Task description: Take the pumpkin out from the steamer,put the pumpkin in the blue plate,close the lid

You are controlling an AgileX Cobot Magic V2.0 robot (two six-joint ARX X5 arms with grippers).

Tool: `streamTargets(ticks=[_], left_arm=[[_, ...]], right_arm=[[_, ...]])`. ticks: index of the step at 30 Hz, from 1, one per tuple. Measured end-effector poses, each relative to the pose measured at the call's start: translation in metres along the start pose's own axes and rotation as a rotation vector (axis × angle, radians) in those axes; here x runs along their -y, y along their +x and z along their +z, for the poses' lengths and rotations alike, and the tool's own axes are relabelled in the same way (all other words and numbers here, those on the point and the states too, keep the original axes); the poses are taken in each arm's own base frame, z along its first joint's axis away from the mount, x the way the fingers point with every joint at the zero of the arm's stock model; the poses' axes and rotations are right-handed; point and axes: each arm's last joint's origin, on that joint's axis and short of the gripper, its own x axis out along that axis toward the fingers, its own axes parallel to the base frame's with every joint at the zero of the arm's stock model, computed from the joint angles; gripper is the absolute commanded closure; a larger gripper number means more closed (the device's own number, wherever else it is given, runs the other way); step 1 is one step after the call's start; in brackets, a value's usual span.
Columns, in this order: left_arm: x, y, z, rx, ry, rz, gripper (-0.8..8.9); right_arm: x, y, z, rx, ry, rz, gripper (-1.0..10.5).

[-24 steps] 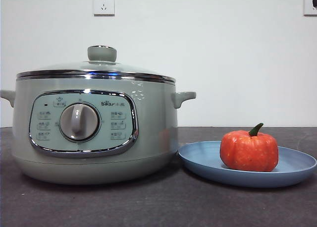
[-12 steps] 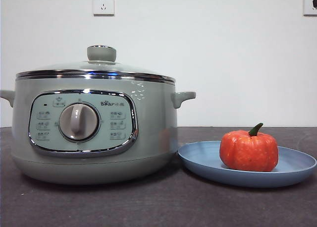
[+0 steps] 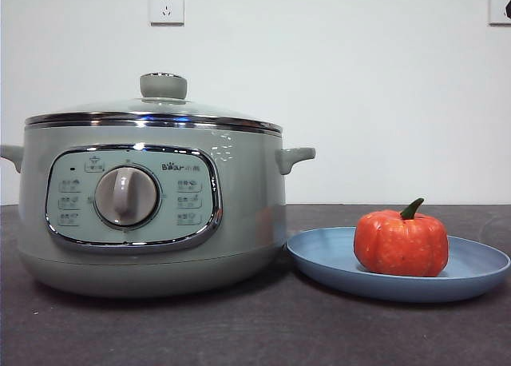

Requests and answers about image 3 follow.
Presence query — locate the orange pumpkin with green stem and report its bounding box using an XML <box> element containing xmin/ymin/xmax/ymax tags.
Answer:
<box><xmin>353</xmin><ymin>197</ymin><xmax>450</xmax><ymax>278</ymax></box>

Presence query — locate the glass lid with green knob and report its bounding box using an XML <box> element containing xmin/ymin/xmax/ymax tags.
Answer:
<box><xmin>24</xmin><ymin>72</ymin><xmax>283</xmax><ymax>136</ymax></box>

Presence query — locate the blue round plate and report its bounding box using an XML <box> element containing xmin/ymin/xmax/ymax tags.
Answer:
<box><xmin>285</xmin><ymin>226</ymin><xmax>511</xmax><ymax>304</ymax></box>

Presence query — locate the pale green electric steamer pot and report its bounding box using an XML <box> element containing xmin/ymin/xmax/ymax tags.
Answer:
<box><xmin>0</xmin><ymin>120</ymin><xmax>317</xmax><ymax>300</ymax></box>

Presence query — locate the white wall socket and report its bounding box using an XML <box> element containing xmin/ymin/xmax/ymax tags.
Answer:
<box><xmin>149</xmin><ymin>0</ymin><xmax>186</xmax><ymax>27</ymax></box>
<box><xmin>487</xmin><ymin>0</ymin><xmax>511</xmax><ymax>27</ymax></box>

